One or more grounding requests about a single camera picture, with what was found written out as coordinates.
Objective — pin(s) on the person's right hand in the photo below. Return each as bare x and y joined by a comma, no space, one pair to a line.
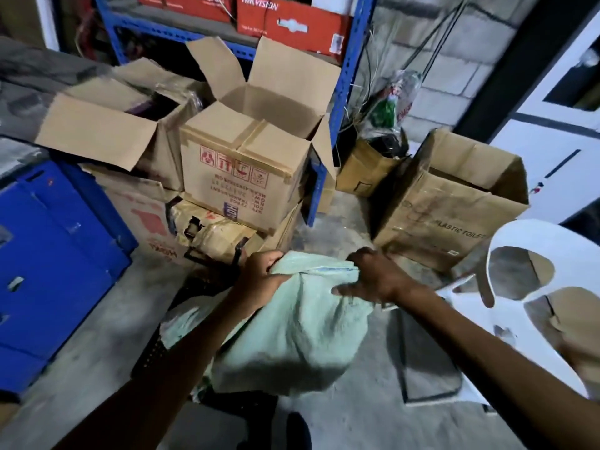
378,275

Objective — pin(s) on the person's left hand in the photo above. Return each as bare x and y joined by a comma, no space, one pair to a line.
260,279

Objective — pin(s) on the person's right thumb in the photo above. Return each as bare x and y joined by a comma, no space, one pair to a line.
348,290

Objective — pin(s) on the person's left fingers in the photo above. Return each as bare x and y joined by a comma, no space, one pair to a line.
273,262

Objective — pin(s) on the light green woven sack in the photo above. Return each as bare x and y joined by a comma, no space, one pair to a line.
291,328

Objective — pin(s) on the person's left forearm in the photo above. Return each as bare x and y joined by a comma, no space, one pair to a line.
165,373

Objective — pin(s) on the person's right forearm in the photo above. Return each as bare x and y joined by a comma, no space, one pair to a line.
494,368

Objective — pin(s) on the torn taped cardboard box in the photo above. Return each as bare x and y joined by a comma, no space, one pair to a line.
225,231

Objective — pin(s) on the grey flat board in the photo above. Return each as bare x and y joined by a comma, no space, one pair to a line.
424,360

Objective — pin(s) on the open cardboard box red symbols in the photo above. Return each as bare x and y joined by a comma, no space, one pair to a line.
260,148

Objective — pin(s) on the small brown cardboard box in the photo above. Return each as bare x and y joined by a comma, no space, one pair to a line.
364,168

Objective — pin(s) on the tall cardboard box black print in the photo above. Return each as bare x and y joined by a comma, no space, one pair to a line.
450,201

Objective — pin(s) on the crushed cardboard box red print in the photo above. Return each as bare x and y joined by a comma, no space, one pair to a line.
140,213

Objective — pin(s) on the black plastic basket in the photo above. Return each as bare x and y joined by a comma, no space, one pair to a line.
150,353

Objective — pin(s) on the clear plastic bag green contents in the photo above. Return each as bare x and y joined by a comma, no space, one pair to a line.
393,110

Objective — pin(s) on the white plastic chair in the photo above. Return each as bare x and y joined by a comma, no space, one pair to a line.
539,295

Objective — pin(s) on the blue metal shelf rack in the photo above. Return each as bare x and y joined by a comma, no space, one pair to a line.
344,84

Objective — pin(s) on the open plain cardboard box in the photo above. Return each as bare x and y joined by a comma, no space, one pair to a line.
117,124

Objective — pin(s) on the blue plastic crate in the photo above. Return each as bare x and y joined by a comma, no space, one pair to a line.
51,271

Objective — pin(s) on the large red cardboard box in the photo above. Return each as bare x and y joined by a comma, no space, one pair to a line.
293,22

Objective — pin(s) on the white door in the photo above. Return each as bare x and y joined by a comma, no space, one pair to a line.
555,117

